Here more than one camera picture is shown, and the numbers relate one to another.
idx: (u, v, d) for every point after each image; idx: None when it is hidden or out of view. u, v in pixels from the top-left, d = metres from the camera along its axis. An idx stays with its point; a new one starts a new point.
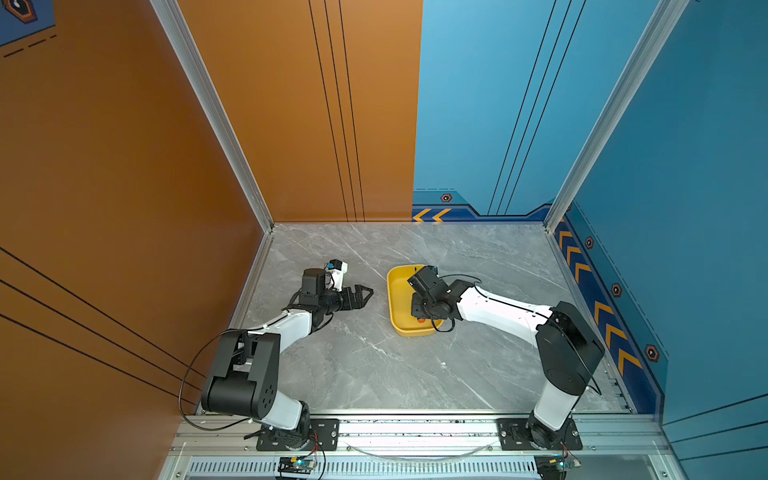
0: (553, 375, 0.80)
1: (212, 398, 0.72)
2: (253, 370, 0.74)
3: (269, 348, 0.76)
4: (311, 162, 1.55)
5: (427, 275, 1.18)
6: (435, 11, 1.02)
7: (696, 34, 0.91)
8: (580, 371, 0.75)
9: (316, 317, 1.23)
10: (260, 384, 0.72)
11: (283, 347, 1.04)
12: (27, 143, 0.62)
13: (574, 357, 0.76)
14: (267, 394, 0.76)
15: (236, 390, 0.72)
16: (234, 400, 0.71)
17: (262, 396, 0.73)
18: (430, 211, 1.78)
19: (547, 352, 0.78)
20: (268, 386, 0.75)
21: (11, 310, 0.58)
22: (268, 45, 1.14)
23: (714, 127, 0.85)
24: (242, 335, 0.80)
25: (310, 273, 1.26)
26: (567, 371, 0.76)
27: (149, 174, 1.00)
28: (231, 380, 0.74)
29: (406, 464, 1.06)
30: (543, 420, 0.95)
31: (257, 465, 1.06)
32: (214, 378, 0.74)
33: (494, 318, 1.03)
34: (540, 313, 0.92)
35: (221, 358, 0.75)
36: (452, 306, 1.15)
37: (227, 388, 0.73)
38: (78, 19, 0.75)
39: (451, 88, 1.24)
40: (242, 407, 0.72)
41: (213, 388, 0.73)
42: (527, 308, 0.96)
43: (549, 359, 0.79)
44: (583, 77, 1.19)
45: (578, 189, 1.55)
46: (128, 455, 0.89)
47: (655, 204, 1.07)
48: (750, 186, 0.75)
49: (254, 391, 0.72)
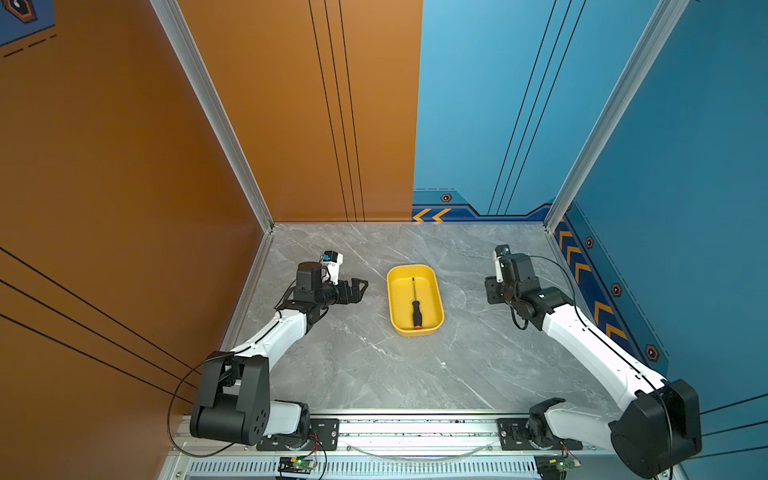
0: (622, 439, 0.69)
1: (200, 428, 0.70)
2: (240, 401, 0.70)
3: (256, 377, 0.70)
4: (310, 162, 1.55)
5: (525, 267, 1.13)
6: (435, 11, 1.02)
7: (698, 33, 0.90)
8: (659, 455, 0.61)
9: (313, 314, 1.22)
10: (248, 416, 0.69)
11: (275, 352, 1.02)
12: (28, 145, 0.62)
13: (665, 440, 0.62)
14: (259, 420, 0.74)
15: (225, 421, 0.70)
16: (223, 431, 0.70)
17: (254, 423, 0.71)
18: (430, 211, 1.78)
19: (632, 418, 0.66)
20: (260, 412, 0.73)
21: (12, 310, 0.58)
22: (268, 46, 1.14)
23: (716, 126, 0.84)
24: (228, 358, 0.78)
25: (304, 268, 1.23)
26: (645, 446, 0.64)
27: (147, 173, 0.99)
28: (218, 409, 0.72)
29: (406, 464, 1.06)
30: (549, 422, 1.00)
31: (257, 465, 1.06)
32: (201, 407, 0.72)
33: (584, 352, 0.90)
34: (649, 378, 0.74)
35: (206, 386, 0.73)
36: (537, 311, 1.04)
37: (215, 422, 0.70)
38: (79, 19, 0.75)
39: (451, 87, 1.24)
40: (235, 436, 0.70)
41: (201, 419, 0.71)
42: (633, 364, 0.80)
43: (629, 424, 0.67)
44: (582, 78, 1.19)
45: (578, 189, 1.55)
46: (128, 456, 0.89)
47: (655, 204, 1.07)
48: (752, 186, 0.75)
49: (244, 424, 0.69)
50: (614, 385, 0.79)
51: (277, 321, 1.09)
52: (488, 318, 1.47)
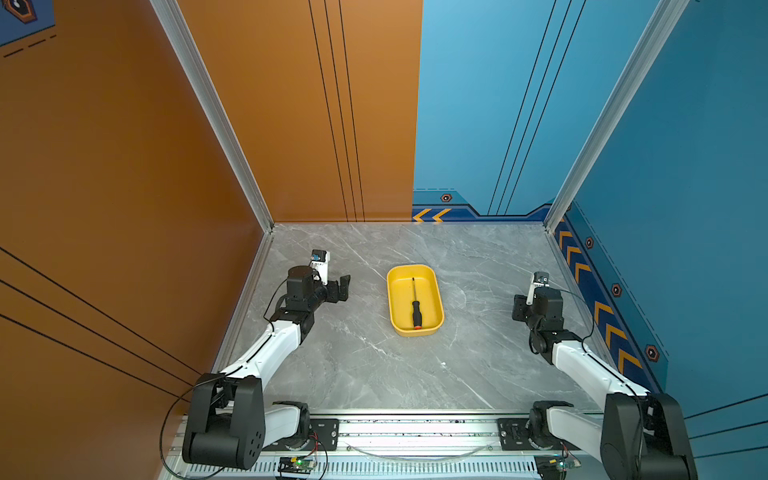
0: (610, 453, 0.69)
1: (193, 454, 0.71)
2: (233, 425, 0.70)
3: (248, 399, 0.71)
4: (310, 162, 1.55)
5: (554, 305, 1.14)
6: (435, 11, 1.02)
7: (698, 33, 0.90)
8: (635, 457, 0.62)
9: (307, 323, 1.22)
10: (241, 440, 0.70)
11: (271, 364, 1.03)
12: (28, 144, 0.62)
13: (637, 440, 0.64)
14: (254, 442, 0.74)
15: (218, 446, 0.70)
16: (217, 456, 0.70)
17: (248, 446, 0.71)
18: (430, 211, 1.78)
19: (609, 424, 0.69)
20: (254, 434, 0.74)
21: (13, 311, 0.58)
22: (267, 46, 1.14)
23: (716, 126, 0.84)
24: (220, 380, 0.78)
25: (295, 276, 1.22)
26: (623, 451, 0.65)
27: (147, 173, 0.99)
28: (211, 433, 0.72)
29: (406, 464, 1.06)
30: (549, 420, 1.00)
31: (257, 464, 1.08)
32: (193, 432, 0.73)
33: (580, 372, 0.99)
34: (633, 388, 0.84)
35: (198, 411, 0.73)
36: (547, 348, 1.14)
37: (207, 449, 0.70)
38: (79, 20, 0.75)
39: (451, 87, 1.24)
40: (229, 459, 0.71)
41: (194, 444, 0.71)
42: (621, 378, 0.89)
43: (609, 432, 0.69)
44: (582, 78, 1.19)
45: (578, 189, 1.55)
46: (128, 456, 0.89)
47: (655, 205, 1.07)
48: (752, 186, 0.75)
49: (238, 449, 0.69)
50: (602, 395, 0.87)
51: (270, 336, 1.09)
52: (488, 318, 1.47)
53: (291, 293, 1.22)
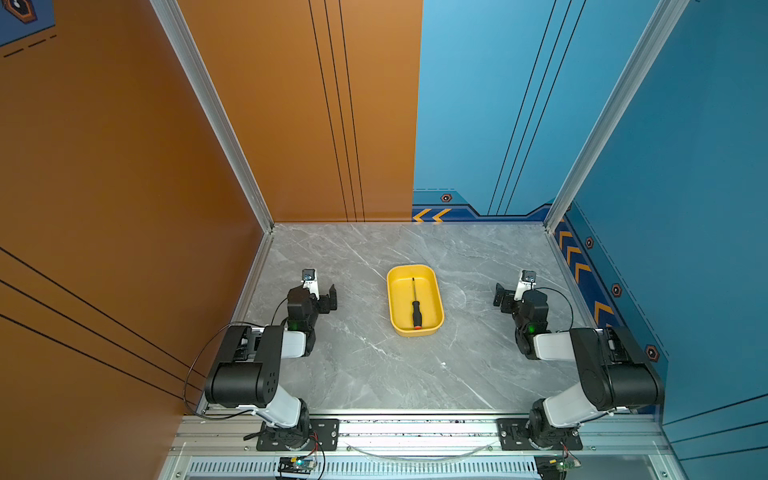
0: (586, 378, 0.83)
1: (216, 386, 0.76)
2: (257, 355, 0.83)
3: (269, 339, 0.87)
4: (311, 161, 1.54)
5: (538, 311, 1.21)
6: (435, 11, 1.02)
7: (698, 33, 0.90)
8: (602, 365, 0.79)
9: (311, 341, 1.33)
10: (263, 368, 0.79)
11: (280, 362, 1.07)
12: (28, 144, 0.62)
13: (600, 354, 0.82)
14: (270, 380, 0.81)
15: (240, 379, 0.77)
16: (238, 388, 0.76)
17: (266, 378, 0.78)
18: (430, 211, 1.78)
19: (579, 352, 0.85)
20: (270, 373, 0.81)
21: (11, 311, 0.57)
22: (267, 46, 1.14)
23: (717, 127, 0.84)
24: (247, 331, 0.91)
25: (294, 301, 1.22)
26: (593, 365, 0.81)
27: (146, 173, 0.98)
28: (232, 369, 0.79)
29: (406, 464, 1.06)
30: (548, 413, 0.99)
31: (257, 465, 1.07)
32: (218, 365, 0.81)
33: (557, 347, 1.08)
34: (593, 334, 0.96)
35: (227, 348, 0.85)
36: (530, 350, 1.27)
37: (230, 375, 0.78)
38: (77, 20, 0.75)
39: (451, 88, 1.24)
40: (248, 393, 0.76)
41: (216, 380, 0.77)
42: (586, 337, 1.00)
43: (581, 358, 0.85)
44: (583, 77, 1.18)
45: (578, 189, 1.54)
46: (128, 455, 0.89)
47: (656, 205, 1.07)
48: (753, 185, 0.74)
49: (258, 376, 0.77)
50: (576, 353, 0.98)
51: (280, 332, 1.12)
52: (488, 318, 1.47)
53: (295, 316, 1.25)
